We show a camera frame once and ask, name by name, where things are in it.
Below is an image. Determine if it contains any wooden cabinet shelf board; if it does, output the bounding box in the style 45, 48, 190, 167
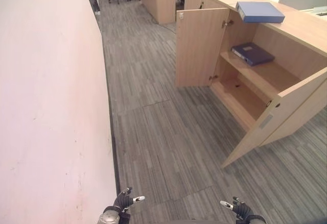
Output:
220, 51, 300, 99

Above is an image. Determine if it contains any wooden office cabinet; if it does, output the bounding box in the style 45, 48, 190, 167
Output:
175, 0, 327, 168

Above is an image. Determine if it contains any wooden cabinet door with latch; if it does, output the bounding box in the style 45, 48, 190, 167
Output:
175, 7, 230, 88

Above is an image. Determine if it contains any white desk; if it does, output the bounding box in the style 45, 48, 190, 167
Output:
255, 0, 327, 17

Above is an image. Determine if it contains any light blue box folder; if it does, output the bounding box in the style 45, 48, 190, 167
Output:
235, 1, 286, 24

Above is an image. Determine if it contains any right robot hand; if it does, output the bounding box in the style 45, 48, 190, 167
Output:
220, 196, 254, 219

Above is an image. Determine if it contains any wooden cabinet door with label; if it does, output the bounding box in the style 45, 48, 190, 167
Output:
221, 67, 327, 169

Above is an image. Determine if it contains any dark blue folder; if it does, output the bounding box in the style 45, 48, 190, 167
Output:
231, 42, 276, 67

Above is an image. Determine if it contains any grey door label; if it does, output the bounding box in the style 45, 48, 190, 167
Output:
259, 114, 274, 129

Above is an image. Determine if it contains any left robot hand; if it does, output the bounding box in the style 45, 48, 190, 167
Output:
113, 187, 146, 214

